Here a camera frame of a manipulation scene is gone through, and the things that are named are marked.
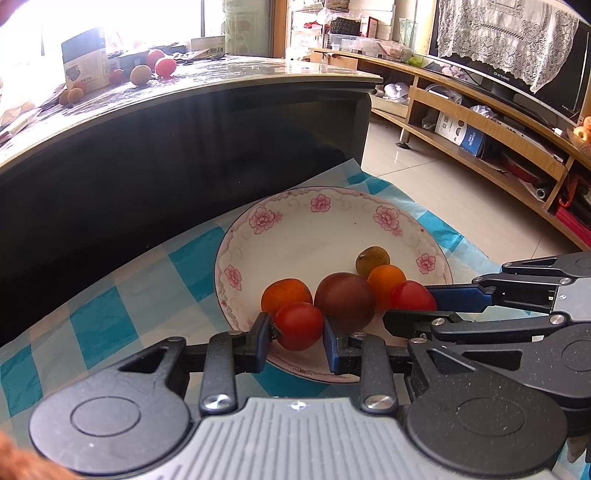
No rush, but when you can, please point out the white lace cloth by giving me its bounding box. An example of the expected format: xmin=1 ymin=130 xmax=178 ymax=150
xmin=436 ymin=0 xmax=580 ymax=93

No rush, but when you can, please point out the large orange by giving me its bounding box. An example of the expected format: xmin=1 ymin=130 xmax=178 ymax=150
xmin=368 ymin=264 xmax=407 ymax=310
xmin=261 ymin=278 xmax=314 ymax=317

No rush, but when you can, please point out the printed cardboard box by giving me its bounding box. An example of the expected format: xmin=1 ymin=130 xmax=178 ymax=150
xmin=61 ymin=27 xmax=112 ymax=90

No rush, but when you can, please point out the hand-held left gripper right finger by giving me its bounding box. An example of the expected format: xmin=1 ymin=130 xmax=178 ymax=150
xmin=322 ymin=315 xmax=468 ymax=415

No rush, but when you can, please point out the white floral bowl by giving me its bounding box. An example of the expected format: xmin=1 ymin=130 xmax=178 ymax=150
xmin=213 ymin=186 xmax=454 ymax=384

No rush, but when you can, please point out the person's left forearm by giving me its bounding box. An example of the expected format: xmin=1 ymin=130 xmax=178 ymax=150
xmin=0 ymin=431 xmax=75 ymax=480

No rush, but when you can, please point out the clear glass vase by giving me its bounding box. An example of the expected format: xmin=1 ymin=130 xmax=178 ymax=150
xmin=399 ymin=18 xmax=419 ymax=51

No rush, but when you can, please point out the blue white checkered cloth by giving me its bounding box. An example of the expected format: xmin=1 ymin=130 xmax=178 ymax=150
xmin=0 ymin=158 xmax=506 ymax=435

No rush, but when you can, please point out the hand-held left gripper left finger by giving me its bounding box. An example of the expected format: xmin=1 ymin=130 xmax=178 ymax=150
xmin=104 ymin=313 xmax=273 ymax=415

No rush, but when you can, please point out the small yellow-green fruit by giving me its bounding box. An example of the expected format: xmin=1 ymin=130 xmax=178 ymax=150
xmin=355 ymin=246 xmax=391 ymax=278

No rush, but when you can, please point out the black television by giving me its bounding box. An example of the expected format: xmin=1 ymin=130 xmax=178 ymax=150
xmin=427 ymin=0 xmax=591 ymax=123

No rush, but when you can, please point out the small red tomato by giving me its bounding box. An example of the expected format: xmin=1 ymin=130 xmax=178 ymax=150
xmin=390 ymin=280 xmax=438 ymax=312
xmin=271 ymin=301 xmax=325 ymax=352

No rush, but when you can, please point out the small fruit basket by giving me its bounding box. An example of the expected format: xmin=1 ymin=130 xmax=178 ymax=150
xmin=567 ymin=115 xmax=591 ymax=153

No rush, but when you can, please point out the white flat box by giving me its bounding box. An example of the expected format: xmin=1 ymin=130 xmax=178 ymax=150
xmin=191 ymin=36 xmax=227 ymax=54

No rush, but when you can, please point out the clear plastic container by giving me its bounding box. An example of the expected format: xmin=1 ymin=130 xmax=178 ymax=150
xmin=330 ymin=32 xmax=370 ymax=52

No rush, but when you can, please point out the large dark red tomato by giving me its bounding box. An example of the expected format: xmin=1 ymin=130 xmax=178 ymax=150
xmin=314 ymin=272 xmax=377 ymax=332

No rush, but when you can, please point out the dark coffee table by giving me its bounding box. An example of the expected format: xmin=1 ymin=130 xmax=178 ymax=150
xmin=0 ymin=54 xmax=384 ymax=347

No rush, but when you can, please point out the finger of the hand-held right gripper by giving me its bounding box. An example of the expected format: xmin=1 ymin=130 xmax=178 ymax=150
xmin=382 ymin=309 xmax=570 ymax=394
xmin=424 ymin=252 xmax=591 ymax=313

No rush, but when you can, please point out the wooden television stand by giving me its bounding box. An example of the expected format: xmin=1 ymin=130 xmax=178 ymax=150
xmin=309 ymin=46 xmax=591 ymax=252

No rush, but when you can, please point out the blue white box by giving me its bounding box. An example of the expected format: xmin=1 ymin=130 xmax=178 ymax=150
xmin=434 ymin=111 xmax=485 ymax=160

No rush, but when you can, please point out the window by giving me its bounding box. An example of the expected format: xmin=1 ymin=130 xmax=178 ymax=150
xmin=0 ymin=0 xmax=278 ymax=61

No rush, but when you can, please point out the white storage tray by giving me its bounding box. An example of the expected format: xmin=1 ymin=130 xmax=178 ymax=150
xmin=368 ymin=82 xmax=411 ymax=118

